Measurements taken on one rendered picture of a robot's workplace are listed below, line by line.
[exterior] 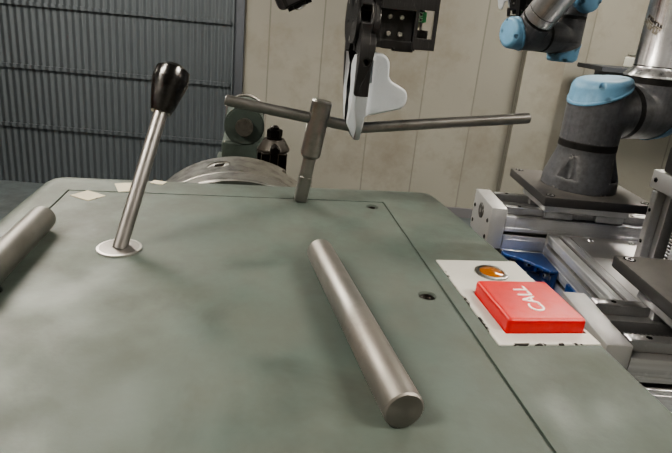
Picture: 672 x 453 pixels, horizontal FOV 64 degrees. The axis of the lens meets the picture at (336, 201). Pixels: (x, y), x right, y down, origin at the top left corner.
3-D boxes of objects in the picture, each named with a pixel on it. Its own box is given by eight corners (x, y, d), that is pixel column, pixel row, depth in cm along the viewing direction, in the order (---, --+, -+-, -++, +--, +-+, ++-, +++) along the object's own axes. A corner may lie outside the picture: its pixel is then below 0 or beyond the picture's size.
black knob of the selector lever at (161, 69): (186, 120, 48) (186, 65, 46) (147, 118, 47) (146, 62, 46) (191, 112, 51) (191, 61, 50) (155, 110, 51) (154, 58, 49)
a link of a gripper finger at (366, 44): (371, 98, 53) (380, 4, 51) (356, 97, 53) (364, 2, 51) (362, 94, 58) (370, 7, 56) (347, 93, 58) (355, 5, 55)
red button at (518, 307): (581, 343, 39) (588, 318, 38) (504, 344, 38) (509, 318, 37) (540, 302, 45) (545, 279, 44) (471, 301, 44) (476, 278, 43)
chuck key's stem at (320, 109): (290, 201, 60) (313, 99, 56) (290, 195, 62) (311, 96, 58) (310, 205, 60) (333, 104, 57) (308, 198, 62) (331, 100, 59)
